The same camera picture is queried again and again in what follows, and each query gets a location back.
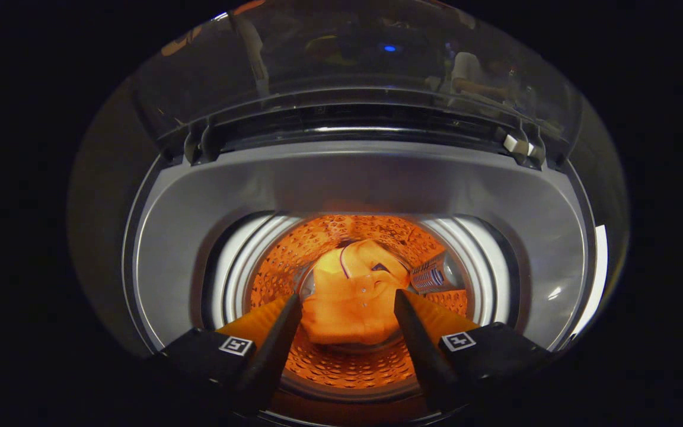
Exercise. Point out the dark glass washing machine lid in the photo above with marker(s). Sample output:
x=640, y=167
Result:
x=347, y=65

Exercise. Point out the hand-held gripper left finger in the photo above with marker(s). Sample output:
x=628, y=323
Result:
x=273, y=350

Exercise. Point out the grey washing machine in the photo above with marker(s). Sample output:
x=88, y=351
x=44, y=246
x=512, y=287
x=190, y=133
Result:
x=347, y=178

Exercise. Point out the orange polo shirt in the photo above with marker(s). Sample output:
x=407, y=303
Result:
x=353, y=296

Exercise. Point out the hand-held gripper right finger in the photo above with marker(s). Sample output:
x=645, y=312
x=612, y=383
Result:
x=421, y=350

